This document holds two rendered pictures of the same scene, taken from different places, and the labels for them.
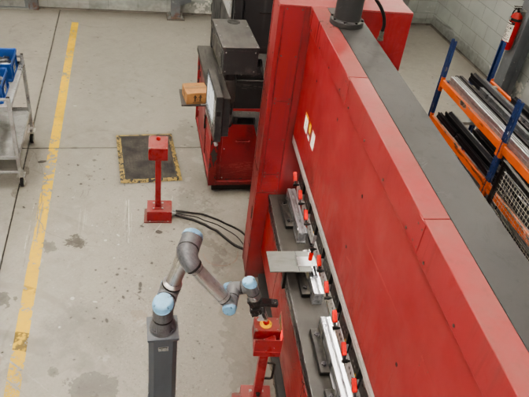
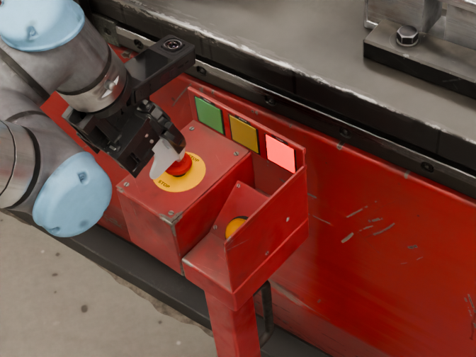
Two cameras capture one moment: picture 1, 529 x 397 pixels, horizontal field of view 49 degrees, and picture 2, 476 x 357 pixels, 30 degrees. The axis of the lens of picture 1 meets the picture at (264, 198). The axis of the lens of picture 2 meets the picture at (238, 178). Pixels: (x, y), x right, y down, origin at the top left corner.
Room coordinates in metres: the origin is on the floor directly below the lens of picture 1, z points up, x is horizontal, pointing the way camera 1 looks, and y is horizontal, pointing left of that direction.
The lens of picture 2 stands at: (1.66, 0.30, 1.64)
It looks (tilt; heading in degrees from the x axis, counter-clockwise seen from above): 48 degrees down; 324
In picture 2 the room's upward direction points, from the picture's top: 8 degrees counter-clockwise
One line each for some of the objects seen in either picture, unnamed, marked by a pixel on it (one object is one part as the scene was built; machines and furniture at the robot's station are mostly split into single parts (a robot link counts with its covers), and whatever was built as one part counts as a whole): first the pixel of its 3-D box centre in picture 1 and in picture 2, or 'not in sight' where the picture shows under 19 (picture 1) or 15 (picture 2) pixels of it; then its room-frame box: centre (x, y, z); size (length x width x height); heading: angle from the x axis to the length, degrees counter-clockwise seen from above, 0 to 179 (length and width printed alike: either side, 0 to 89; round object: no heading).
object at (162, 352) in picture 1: (161, 369); not in sight; (2.22, 0.48, 0.39); 0.18 x 0.18 x 0.77; 16
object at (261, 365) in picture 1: (260, 370); (236, 341); (2.31, -0.13, 0.39); 0.05 x 0.05 x 0.54; 7
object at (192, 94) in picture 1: (194, 91); not in sight; (4.65, 0.74, 1.04); 0.30 x 0.26 x 0.12; 16
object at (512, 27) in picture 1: (512, 27); not in sight; (7.66, -2.87, 1.04); 0.18 x 0.17 x 0.56; 16
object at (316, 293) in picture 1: (312, 276); not in sight; (2.67, -0.36, 0.92); 0.39 x 0.06 x 0.10; 12
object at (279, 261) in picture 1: (289, 261); not in sight; (2.69, -0.21, 1.00); 0.26 x 0.18 x 0.01; 102
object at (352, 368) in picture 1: (360, 365); not in sight; (1.77, -0.55, 1.26); 0.15 x 0.09 x 0.17; 12
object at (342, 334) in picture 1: (349, 332); not in sight; (1.96, -0.51, 1.26); 0.15 x 0.09 x 0.17; 12
